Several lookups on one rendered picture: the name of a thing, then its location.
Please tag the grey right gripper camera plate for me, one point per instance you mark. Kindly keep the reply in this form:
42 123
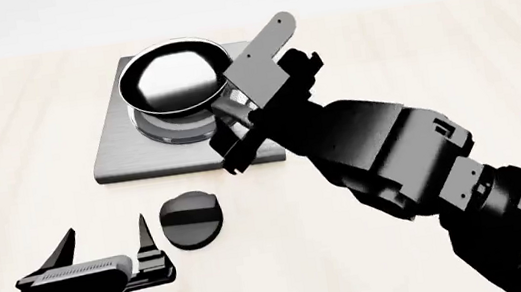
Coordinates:
263 54

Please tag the grey square stove plate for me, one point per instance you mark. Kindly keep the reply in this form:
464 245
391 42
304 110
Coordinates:
120 153

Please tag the round glass stove burner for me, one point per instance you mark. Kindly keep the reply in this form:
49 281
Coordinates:
162 130

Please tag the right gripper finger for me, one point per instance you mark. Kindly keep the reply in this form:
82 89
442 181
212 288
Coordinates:
237 122

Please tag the grey left gripper camera box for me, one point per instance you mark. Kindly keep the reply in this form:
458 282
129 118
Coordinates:
80 272

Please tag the black shiny frying pan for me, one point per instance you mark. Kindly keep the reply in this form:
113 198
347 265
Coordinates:
171 78

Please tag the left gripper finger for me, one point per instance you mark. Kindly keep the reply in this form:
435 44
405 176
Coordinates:
146 244
64 255

